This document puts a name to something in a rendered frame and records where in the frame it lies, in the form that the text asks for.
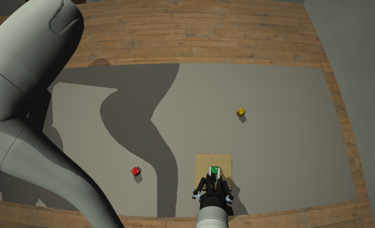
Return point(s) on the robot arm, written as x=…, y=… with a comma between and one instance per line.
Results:
x=36, y=42

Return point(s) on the yellow die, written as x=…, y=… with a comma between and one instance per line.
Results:
x=241, y=112

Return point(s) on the tan flat mat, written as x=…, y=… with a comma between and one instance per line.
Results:
x=204, y=161

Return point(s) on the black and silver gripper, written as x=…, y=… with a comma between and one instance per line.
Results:
x=213, y=198

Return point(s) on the green die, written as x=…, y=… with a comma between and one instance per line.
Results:
x=214, y=170

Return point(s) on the red die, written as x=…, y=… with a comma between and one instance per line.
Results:
x=135, y=171

